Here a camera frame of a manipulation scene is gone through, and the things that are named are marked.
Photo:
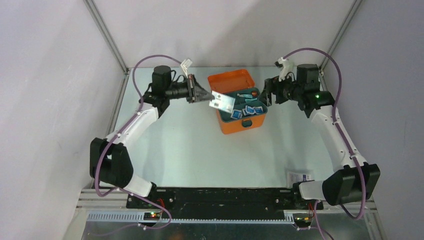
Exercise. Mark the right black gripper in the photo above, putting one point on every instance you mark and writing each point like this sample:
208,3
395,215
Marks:
272,85

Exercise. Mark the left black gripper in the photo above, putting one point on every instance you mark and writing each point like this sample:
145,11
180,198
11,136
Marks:
196,93

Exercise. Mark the long white teal packet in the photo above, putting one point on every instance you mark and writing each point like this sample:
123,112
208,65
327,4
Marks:
222,102

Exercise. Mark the teal small packet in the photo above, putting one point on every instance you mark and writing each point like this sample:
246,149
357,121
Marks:
248,96

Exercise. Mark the teal wrapper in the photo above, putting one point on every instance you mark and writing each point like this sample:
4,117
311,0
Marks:
250,100

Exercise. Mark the small blue white sachet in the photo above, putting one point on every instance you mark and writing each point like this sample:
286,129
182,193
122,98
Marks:
248,110

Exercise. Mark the teal divided tray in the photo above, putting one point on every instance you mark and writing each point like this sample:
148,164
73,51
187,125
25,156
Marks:
247,104

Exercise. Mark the orange medicine box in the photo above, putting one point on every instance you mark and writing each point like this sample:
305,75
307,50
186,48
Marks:
234,81

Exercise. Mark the blue white alcohol pad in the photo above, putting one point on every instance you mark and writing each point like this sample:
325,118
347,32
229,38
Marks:
236,114

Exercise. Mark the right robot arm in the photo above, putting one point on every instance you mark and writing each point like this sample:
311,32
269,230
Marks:
353,178

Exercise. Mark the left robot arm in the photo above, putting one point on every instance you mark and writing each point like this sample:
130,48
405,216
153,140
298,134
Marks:
110,159

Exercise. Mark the white leaflet near base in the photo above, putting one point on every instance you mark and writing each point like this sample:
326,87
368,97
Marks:
296,176

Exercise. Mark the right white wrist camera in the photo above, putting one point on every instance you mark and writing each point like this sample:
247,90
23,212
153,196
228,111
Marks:
285,65

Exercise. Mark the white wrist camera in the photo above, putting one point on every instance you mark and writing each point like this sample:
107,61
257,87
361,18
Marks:
285,65
184,65

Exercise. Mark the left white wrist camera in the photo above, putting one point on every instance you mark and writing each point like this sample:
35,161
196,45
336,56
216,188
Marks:
184,65

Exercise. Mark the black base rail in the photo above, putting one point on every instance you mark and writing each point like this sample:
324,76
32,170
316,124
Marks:
225,204

